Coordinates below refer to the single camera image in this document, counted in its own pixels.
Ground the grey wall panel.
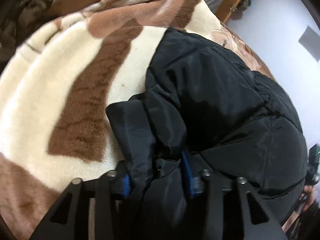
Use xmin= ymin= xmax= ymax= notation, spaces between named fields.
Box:
xmin=299 ymin=26 xmax=320 ymax=62

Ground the brown and cream blanket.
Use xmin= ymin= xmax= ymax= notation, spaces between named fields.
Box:
xmin=1 ymin=0 xmax=271 ymax=239

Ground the dark brown puffer jacket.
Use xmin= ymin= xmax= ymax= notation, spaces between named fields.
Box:
xmin=1 ymin=0 xmax=54 ymax=71

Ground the right hand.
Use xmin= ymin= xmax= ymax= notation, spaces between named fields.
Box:
xmin=282 ymin=185 xmax=319 ymax=237

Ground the black hooded jacket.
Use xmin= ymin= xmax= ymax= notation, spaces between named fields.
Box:
xmin=106 ymin=28 xmax=308 ymax=239

